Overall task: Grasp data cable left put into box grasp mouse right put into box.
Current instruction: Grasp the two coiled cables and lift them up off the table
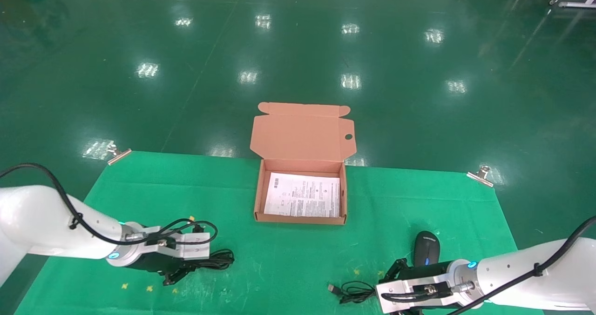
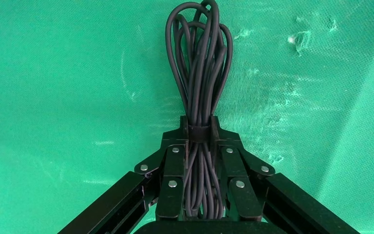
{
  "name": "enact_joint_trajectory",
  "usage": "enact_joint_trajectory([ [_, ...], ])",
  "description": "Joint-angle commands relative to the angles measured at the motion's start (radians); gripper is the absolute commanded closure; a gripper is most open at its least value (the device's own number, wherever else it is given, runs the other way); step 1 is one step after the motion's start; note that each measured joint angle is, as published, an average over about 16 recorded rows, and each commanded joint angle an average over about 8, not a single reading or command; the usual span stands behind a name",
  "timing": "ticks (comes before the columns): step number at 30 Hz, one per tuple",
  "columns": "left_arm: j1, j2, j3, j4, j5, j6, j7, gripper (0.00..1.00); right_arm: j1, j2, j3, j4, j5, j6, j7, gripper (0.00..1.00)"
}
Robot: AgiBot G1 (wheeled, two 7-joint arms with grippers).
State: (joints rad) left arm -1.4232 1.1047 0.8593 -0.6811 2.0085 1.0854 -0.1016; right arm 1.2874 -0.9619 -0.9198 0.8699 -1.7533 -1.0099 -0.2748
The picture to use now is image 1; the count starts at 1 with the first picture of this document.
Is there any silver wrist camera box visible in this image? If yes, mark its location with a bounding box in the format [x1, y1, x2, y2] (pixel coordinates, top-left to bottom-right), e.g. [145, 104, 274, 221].
[375, 278, 459, 314]
[144, 226, 211, 261]

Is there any black wired computer mouse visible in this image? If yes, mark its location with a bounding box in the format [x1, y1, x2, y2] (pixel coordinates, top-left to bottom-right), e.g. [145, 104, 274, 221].
[327, 231, 441, 305]

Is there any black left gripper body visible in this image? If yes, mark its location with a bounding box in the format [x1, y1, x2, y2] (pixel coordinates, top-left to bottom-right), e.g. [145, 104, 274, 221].
[107, 222, 188, 275]

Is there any green table mat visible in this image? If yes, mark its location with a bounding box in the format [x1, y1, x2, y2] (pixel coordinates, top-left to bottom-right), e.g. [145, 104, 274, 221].
[14, 151, 545, 315]

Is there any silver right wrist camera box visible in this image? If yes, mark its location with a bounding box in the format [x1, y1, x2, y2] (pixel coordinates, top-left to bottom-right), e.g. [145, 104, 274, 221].
[375, 278, 459, 314]

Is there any open brown cardboard box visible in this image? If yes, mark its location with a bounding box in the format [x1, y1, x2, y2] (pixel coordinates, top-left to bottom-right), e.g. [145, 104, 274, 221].
[250, 102, 357, 226]

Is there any metal table clamp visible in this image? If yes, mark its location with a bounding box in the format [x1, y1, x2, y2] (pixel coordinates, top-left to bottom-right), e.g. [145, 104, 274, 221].
[467, 165, 494, 188]
[107, 143, 132, 166]

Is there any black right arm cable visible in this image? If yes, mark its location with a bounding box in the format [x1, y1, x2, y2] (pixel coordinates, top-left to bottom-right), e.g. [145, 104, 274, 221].
[445, 216, 596, 315]

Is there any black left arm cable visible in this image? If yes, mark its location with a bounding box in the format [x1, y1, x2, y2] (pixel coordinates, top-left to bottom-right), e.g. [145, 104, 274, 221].
[0, 163, 218, 247]

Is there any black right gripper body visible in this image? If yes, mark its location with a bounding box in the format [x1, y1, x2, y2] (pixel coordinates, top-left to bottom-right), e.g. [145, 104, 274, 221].
[397, 259, 483, 310]

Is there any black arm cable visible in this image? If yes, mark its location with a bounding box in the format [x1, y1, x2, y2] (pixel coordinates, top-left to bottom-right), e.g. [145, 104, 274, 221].
[445, 216, 596, 315]
[0, 163, 218, 247]

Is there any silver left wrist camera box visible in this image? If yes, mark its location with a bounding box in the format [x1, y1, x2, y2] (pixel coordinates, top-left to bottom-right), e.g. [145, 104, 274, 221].
[144, 226, 211, 261]

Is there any black data cable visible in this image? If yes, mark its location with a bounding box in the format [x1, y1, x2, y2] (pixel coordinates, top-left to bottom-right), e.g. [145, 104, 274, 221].
[186, 248, 235, 273]

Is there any white printed instruction sheet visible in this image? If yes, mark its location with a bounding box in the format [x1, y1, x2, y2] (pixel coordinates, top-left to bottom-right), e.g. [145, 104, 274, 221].
[264, 172, 341, 218]

